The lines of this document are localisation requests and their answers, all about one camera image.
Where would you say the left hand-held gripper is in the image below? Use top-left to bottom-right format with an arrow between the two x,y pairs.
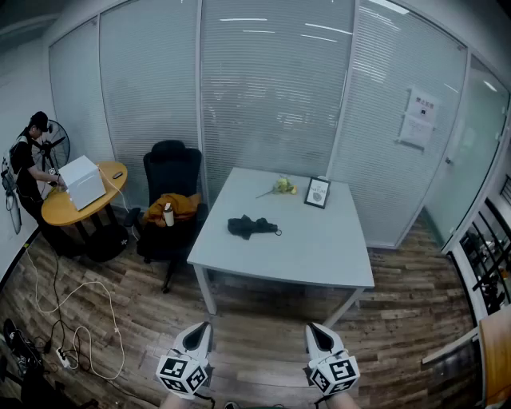
155,321 -> 214,400

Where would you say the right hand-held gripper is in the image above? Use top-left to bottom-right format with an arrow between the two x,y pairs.
305,322 -> 361,397

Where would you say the black folding umbrella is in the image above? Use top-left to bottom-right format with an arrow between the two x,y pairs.
227,214 -> 283,241

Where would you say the person's left forearm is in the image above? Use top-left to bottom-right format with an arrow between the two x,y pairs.
159,393 -> 197,409

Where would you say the person's right forearm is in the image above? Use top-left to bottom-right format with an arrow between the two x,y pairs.
325,393 -> 361,409

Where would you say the grey square table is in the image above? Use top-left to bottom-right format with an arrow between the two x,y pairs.
186,166 -> 375,328

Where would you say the white power strip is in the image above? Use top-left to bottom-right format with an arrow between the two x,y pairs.
55,346 -> 79,371

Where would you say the black bag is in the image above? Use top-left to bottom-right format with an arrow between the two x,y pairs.
85,223 -> 129,264

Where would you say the orange jacket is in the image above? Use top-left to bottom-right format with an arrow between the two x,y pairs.
142,193 -> 202,228

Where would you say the black framed picture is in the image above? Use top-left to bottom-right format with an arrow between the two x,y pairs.
303,174 -> 332,210

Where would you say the yellow artificial flower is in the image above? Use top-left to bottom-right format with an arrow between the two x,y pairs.
255,177 -> 299,200

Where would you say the black office chair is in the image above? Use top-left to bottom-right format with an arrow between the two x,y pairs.
123,139 -> 209,295

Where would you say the black equipment pile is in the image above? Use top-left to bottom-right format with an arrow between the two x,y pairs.
0,318 -> 45,409

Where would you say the round yellow table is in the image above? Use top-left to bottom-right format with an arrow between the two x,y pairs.
41,161 -> 129,256

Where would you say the black and white shelf rack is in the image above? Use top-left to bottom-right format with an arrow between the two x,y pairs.
458,173 -> 511,316

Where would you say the white box appliance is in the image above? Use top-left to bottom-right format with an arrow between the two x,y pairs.
57,155 -> 108,212

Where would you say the black standing fan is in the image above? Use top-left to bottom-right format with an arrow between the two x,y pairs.
30,118 -> 71,179

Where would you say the long white cable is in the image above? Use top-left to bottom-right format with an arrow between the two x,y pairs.
23,243 -> 125,380

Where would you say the black floor cable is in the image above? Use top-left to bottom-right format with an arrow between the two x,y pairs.
39,255 -> 93,372

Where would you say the wooden desk with white frame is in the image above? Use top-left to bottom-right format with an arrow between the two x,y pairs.
422,305 -> 511,409

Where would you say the grey wall drawing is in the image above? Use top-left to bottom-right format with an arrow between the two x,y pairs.
0,149 -> 23,236

